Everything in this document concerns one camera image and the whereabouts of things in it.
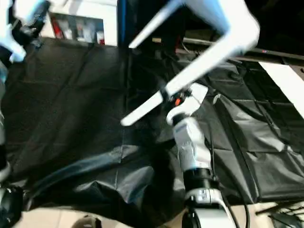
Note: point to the white jar behind glass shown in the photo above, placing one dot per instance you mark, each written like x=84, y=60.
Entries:
x=101, y=39

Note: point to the black work mat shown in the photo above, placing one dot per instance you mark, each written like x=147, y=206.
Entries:
x=71, y=107

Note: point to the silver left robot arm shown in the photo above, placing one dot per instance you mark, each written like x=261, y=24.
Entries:
x=2, y=114

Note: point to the dark blue upright post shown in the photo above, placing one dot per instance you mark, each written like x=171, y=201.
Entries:
x=122, y=23

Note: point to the white glass-door cabinet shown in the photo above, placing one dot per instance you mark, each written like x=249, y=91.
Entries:
x=110, y=23

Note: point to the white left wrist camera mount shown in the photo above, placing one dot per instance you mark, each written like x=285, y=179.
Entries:
x=12, y=42

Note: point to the black device white print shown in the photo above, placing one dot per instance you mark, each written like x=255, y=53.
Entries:
x=287, y=221

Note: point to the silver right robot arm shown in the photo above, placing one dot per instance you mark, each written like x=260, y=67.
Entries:
x=192, y=147

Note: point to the dark robot foot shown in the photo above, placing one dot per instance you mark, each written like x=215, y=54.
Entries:
x=88, y=222

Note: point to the red packet behind glass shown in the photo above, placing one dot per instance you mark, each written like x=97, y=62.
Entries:
x=56, y=28

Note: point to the long black bar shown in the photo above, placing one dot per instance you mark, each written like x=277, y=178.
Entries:
x=273, y=53

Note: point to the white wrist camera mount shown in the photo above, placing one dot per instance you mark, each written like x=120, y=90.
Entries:
x=12, y=42
x=197, y=95

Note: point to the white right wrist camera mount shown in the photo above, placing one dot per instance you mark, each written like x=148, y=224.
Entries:
x=197, y=95

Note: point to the flat white sheet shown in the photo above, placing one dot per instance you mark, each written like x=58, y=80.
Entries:
x=285, y=80

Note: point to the black tripod leg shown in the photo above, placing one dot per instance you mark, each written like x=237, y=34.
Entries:
x=268, y=210

